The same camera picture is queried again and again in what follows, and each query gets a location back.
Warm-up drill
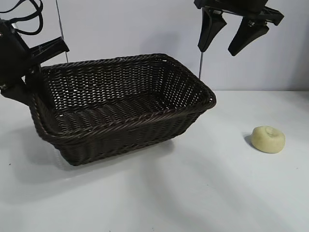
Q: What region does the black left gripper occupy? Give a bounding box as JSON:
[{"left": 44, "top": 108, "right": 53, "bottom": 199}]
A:
[{"left": 0, "top": 19, "right": 70, "bottom": 109}]

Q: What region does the pale yellow egg yolk pastry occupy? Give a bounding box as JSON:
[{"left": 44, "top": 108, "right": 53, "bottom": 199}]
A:
[{"left": 251, "top": 125, "right": 286, "bottom": 153}]

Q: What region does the thin metal rod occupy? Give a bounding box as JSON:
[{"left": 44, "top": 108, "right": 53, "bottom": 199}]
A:
[
  {"left": 55, "top": 0, "right": 70, "bottom": 64},
  {"left": 198, "top": 50, "right": 205, "bottom": 79}
]

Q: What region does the dark brown woven basket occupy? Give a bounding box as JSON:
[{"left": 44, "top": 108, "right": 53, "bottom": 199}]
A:
[{"left": 28, "top": 53, "right": 216, "bottom": 167}]

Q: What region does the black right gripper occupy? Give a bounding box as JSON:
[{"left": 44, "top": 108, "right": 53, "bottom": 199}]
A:
[{"left": 194, "top": 0, "right": 285, "bottom": 57}]

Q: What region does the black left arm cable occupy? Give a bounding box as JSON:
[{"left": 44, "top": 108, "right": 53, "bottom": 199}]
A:
[{"left": 0, "top": 0, "right": 44, "bottom": 37}]

